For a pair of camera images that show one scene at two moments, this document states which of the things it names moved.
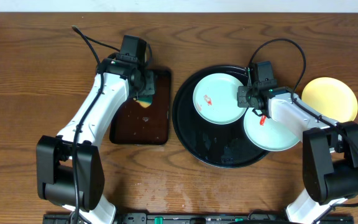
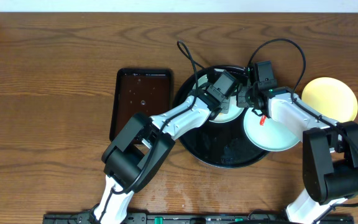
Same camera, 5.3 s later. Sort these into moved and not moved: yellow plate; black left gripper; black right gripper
Moved: black left gripper
Not moved: yellow plate; black right gripper
